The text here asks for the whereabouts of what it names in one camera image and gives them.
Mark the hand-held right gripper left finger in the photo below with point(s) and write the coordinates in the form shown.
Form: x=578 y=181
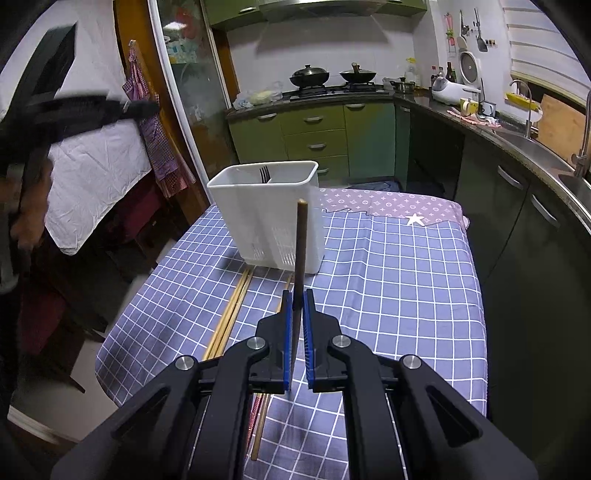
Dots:
x=287 y=344

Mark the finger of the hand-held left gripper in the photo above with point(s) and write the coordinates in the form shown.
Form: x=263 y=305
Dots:
x=92 y=115
x=51 y=60

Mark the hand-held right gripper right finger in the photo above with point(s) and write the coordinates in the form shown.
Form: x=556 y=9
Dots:
x=308 y=344

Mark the white plastic utensil holder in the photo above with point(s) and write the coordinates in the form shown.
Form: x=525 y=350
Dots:
x=258 y=217

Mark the person's left hand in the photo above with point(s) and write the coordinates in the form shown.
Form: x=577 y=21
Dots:
x=39 y=217

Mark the white hanging sheet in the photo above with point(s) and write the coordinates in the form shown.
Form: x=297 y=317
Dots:
x=92 y=184

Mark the purple checked apron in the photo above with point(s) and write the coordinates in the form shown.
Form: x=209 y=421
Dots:
x=161 y=152

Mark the blue checked tablecloth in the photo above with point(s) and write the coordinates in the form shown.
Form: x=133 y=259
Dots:
x=392 y=300

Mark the dark wooden chair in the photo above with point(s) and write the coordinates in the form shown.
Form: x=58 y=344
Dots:
x=92 y=277

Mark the glass sliding door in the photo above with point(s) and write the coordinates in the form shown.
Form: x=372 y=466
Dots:
x=198 y=92

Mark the purple patterned cloth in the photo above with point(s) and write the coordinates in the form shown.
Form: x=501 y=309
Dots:
x=392 y=203

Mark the plastic bag with food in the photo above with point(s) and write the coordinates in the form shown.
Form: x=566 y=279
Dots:
x=258 y=97

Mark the blue floor mat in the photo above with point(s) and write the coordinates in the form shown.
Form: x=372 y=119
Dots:
x=383 y=185

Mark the green cabinet drawer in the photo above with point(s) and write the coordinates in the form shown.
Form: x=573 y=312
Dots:
x=334 y=168
x=314 y=120
x=316 y=145

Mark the green base cabinet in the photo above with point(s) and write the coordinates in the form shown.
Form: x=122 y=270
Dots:
x=369 y=138

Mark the black wok with lid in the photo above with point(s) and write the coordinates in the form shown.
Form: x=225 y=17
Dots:
x=309 y=76

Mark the dark green counter cabinet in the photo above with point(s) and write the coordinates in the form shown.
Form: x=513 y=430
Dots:
x=508 y=240

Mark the black gas stove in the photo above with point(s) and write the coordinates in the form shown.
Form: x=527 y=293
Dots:
x=339 y=89

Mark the steel range hood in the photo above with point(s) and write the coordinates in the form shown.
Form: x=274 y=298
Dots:
x=318 y=9

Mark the small steel pot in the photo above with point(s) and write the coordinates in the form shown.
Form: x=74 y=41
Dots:
x=402 y=86

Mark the pink dish cloth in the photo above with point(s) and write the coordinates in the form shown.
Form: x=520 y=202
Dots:
x=475 y=119

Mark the yellow mug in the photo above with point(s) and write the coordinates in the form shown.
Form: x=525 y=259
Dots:
x=467 y=107

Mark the white rice cooker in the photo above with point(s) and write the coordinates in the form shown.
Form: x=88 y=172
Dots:
x=452 y=92

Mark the clear jug with yellow cap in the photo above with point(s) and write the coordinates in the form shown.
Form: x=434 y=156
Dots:
x=411 y=71

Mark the small white cup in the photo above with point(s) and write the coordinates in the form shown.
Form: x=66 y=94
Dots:
x=488 y=109

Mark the steel kitchen sink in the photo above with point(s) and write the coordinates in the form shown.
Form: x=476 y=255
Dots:
x=540 y=150

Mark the dark sauce bottle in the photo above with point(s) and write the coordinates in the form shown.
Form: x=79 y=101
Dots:
x=449 y=74

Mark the slim steel faucet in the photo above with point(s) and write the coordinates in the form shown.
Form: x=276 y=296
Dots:
x=527 y=115

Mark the white round appliance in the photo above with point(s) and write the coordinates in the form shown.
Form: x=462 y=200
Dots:
x=470 y=68

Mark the yellow sink rack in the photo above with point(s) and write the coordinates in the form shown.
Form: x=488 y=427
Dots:
x=521 y=100

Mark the wooden cutting board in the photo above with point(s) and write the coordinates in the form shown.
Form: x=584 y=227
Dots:
x=561 y=124

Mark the large steel faucet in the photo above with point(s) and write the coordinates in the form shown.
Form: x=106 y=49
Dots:
x=582 y=152

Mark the pink hanging tool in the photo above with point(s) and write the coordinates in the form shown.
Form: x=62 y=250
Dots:
x=448 y=27

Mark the black hanging spatula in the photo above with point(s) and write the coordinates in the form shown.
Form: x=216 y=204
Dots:
x=482 y=41

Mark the hanging metal ladle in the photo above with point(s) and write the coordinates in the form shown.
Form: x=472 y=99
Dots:
x=463 y=30

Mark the white window blind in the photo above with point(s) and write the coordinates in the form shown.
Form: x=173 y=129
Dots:
x=540 y=41

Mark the wooden door frame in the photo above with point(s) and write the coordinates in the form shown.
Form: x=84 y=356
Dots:
x=138 y=27

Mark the green wall cabinet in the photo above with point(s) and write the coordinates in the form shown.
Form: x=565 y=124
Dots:
x=406 y=5
x=231 y=11

